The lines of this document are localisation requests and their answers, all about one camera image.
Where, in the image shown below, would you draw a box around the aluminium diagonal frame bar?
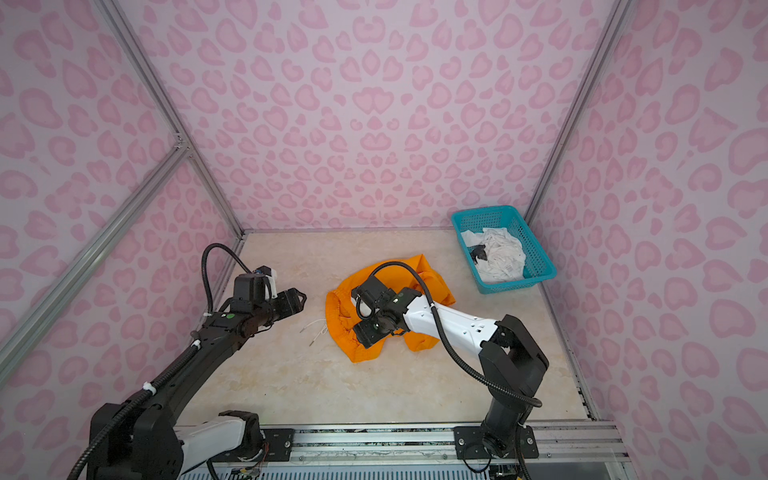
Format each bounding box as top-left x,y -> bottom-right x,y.
1,141 -> 189,385

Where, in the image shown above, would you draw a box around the aluminium frame post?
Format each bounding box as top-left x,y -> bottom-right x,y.
93,0 -> 246,240
524,0 -> 637,225

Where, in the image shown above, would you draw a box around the white patterned garment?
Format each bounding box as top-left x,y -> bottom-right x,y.
460,228 -> 526,284

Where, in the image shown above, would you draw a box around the white drawstring cord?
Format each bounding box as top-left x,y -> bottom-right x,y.
299,317 -> 330,348

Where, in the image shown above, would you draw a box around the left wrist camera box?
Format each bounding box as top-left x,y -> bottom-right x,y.
230,266 -> 277,314

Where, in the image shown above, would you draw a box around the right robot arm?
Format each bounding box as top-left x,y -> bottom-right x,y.
352,285 -> 549,459

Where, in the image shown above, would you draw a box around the teal plastic laundry basket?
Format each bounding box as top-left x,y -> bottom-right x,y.
451,206 -> 557,294

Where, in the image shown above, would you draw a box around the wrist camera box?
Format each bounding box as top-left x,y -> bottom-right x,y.
230,266 -> 277,314
351,277 -> 395,317

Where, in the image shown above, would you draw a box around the orange shorts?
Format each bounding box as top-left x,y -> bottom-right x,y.
325,254 -> 456,363

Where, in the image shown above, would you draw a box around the aluminium frame post left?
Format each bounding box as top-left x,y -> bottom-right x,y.
93,0 -> 246,240

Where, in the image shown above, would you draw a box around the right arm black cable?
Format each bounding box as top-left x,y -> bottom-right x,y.
356,260 -> 543,409

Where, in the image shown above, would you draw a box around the aluminium frame post right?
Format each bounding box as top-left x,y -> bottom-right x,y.
524,0 -> 637,225

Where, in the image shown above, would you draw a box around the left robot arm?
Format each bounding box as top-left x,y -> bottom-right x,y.
68,288 -> 307,479

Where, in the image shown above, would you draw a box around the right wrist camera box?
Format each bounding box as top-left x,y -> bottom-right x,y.
351,277 -> 395,317

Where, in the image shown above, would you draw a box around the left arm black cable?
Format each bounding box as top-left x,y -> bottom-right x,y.
65,242 -> 253,480

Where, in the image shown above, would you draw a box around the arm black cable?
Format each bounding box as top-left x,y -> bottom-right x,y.
356,260 -> 543,409
65,242 -> 253,480

